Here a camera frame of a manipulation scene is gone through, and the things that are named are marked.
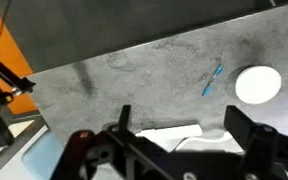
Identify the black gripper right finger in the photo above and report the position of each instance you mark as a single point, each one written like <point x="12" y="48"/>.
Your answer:
<point x="237" y="125"/>

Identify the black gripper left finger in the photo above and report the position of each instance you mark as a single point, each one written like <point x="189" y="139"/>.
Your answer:
<point x="124" y="116"/>

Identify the light blue sheet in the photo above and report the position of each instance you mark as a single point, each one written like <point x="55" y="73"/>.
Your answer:
<point x="40" y="156"/>

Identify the blue pen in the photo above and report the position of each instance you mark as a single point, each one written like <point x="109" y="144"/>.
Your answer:
<point x="212" y="80"/>

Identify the white bowl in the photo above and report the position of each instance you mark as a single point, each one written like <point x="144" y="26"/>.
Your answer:
<point x="258" y="84"/>

